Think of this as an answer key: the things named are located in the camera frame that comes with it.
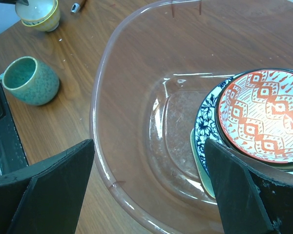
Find blue floral plate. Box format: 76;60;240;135
194;77;293;178

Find red patterned bowl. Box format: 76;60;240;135
218;69;293;164

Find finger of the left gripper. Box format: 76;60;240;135
0;0;29;6

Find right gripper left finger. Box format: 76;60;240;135
0;139;95;234

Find mint green divided tray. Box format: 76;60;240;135
189;129;215;199

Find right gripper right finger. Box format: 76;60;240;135
204;138;293;234

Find grey triangular scraper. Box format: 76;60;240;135
70;0;87;14

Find cream patterned bowl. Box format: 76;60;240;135
214;68;293;172

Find teal ceramic mug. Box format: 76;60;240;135
0;56;60;106

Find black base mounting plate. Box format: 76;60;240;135
0;84;28;176

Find pink translucent plastic bin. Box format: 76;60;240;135
91;0;293;234

